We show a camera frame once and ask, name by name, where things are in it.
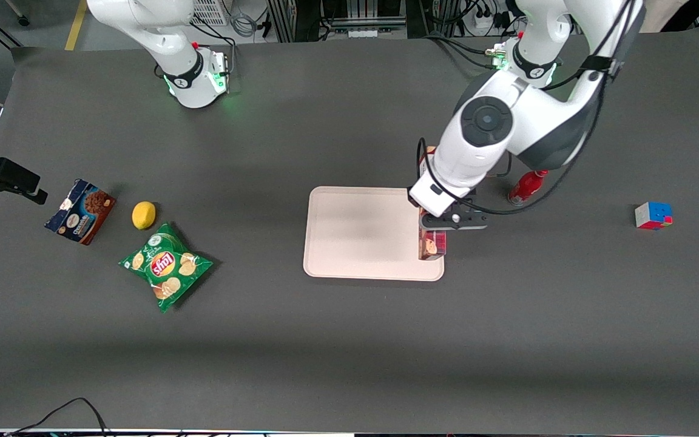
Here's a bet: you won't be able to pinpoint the pale pink plastic tray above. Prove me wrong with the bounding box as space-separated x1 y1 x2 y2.
303 186 445 282

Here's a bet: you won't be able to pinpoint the grey coiled cable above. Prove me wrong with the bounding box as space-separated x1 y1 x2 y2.
230 11 258 38

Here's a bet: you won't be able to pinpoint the black left arm base cables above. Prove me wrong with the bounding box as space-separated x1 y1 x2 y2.
422 33 499 71

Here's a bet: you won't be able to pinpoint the black looped table cable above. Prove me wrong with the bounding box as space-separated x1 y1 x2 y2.
5 397 111 437

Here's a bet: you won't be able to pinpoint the red plaid cookie box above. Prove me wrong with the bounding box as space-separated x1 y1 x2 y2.
417 146 448 261

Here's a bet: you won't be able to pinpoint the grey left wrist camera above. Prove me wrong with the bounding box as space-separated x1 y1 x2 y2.
419 209 488 231

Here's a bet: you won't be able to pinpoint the yellow lemon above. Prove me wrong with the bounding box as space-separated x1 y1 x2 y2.
132 202 157 231

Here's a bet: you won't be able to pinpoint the colourful puzzle cube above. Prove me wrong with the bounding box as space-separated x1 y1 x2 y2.
634 202 674 231

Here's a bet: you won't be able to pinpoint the green chips bag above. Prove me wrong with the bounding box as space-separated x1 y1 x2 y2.
118 222 214 314

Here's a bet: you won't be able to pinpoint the white perforated box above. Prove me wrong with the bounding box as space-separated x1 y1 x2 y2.
191 0 230 27

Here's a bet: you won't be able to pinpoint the white power strip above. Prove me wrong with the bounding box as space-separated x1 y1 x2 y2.
473 13 509 32

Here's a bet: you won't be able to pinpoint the aluminium equipment rack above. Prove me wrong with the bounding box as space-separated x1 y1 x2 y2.
266 0 410 43

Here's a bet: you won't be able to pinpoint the black right arm base cables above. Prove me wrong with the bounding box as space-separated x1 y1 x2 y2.
189 20 236 78

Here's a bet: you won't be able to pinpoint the black arm base cables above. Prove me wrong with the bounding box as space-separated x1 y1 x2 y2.
422 33 499 71
189 20 236 78

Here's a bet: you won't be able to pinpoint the red soda bottle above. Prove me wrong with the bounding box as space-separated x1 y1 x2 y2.
507 169 550 207

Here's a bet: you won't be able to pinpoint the blue chocolate cookie box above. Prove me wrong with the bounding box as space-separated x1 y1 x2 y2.
44 178 117 246

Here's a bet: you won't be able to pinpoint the black left wrist camera cable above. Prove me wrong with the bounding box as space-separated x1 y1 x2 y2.
416 0 639 217

